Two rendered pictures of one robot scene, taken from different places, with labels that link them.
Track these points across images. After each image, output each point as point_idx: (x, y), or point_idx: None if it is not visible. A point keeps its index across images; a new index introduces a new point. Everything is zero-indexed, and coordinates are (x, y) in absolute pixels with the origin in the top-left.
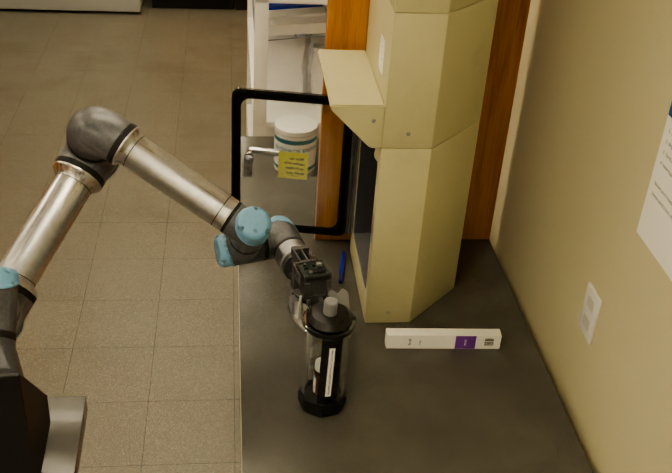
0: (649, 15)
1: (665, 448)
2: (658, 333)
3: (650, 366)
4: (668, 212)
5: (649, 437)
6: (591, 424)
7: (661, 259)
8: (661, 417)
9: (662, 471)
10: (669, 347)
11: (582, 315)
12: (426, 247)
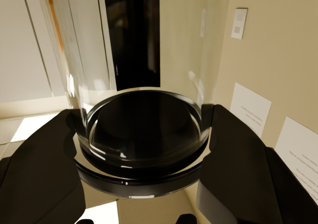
0: None
1: (290, 30)
2: (310, 91)
3: (317, 67)
4: (310, 161)
5: (310, 22)
6: None
7: (314, 135)
8: (297, 44)
9: (291, 15)
10: (296, 87)
11: None
12: None
